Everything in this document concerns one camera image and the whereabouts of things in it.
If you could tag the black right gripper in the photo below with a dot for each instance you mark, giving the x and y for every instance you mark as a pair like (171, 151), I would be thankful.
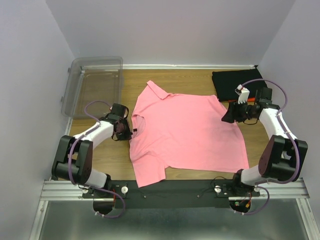
(232, 113)

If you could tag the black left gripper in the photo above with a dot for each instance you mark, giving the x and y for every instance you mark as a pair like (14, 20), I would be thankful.
(127, 135)

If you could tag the pink t shirt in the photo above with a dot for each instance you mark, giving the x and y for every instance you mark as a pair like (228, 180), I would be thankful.
(182, 131)

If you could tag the clear plastic bin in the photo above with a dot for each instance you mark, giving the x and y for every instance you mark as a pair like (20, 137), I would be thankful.
(92, 79)

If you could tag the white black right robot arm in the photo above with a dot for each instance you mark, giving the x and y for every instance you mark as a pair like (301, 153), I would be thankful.
(283, 157)

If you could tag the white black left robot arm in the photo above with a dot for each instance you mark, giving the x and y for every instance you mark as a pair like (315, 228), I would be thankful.
(73, 160)

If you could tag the folded orange t shirt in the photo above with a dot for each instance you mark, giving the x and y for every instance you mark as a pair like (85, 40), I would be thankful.
(251, 99)

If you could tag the folded black t shirt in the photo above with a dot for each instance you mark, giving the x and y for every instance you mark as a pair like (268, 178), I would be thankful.
(225, 82)

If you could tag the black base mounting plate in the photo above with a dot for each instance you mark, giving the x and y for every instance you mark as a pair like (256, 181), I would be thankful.
(172, 194)

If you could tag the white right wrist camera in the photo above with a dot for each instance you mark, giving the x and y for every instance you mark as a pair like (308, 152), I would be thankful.
(243, 94)

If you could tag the aluminium frame rail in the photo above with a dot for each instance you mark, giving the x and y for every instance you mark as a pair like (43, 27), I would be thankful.
(284, 213)

